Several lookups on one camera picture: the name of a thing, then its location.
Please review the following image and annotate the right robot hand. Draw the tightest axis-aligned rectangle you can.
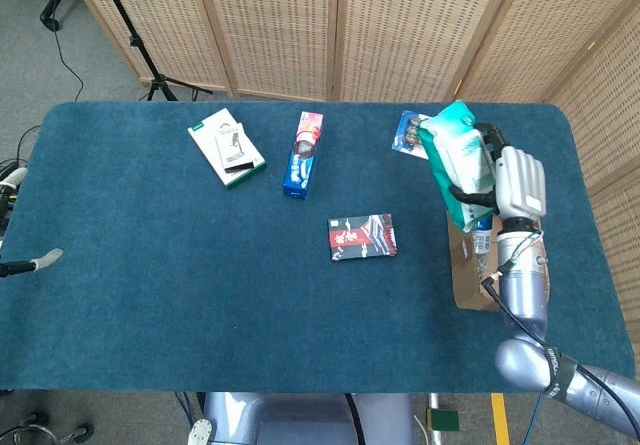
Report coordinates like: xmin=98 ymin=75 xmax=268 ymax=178
xmin=448 ymin=121 xmax=547 ymax=220

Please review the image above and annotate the blue and white can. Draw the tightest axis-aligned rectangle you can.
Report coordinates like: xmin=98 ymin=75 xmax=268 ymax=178
xmin=471 ymin=217 xmax=494 ymax=255

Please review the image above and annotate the green wet wipes pack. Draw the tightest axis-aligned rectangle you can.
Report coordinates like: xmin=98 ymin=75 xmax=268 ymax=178
xmin=417 ymin=99 xmax=497 ymax=234

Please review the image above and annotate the brown cardboard box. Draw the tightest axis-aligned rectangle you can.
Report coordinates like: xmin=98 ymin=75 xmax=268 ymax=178
xmin=446 ymin=209 xmax=551 ymax=312

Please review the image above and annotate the red black card box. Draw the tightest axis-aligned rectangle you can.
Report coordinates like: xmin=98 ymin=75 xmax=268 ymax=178
xmin=327 ymin=212 xmax=399 ymax=262

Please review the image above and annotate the blue cookie box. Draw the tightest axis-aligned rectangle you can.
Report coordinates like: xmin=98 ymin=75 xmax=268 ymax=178
xmin=282 ymin=110 xmax=325 ymax=200

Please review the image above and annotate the small white black box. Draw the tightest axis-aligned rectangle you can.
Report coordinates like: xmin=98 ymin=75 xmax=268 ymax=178
xmin=214 ymin=123 xmax=255 ymax=175

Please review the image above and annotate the white and green flat box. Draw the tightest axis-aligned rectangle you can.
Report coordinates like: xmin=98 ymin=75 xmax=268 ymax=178
xmin=187 ymin=107 xmax=268 ymax=190

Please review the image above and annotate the battery blister pack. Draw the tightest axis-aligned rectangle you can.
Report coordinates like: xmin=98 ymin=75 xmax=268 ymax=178
xmin=391 ymin=109 xmax=432 ymax=160

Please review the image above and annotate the grey metal table leg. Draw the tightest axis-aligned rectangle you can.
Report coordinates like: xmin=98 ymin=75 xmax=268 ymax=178
xmin=428 ymin=392 xmax=444 ymax=445

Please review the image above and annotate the green block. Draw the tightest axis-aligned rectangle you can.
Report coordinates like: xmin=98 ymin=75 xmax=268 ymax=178
xmin=426 ymin=407 xmax=460 ymax=432

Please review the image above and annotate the blue grey robot torso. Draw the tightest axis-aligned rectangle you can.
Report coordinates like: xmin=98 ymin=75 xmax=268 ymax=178
xmin=187 ymin=392 xmax=416 ymax=445

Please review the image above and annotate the black tripod stand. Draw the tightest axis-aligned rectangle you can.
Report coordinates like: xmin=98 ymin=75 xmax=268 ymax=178
xmin=93 ymin=0 xmax=214 ymax=102

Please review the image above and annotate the blue table mat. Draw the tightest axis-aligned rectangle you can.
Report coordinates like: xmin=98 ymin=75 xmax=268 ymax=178
xmin=0 ymin=100 xmax=637 ymax=395

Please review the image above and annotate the grey tipped black lever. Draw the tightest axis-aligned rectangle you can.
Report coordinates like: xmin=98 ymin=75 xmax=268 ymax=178
xmin=0 ymin=247 xmax=65 ymax=279

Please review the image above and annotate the black wheeled base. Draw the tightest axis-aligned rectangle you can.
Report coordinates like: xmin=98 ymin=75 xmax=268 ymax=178
xmin=0 ymin=412 xmax=94 ymax=445

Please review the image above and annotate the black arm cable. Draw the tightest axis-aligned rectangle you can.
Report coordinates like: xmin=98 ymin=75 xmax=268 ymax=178
xmin=480 ymin=273 xmax=640 ymax=409

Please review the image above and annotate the blue cable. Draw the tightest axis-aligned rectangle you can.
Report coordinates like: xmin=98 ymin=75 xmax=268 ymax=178
xmin=528 ymin=392 xmax=545 ymax=445

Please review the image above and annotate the thin black floor cable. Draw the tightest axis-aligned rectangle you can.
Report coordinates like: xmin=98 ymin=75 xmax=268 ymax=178
xmin=49 ymin=19 xmax=85 ymax=102

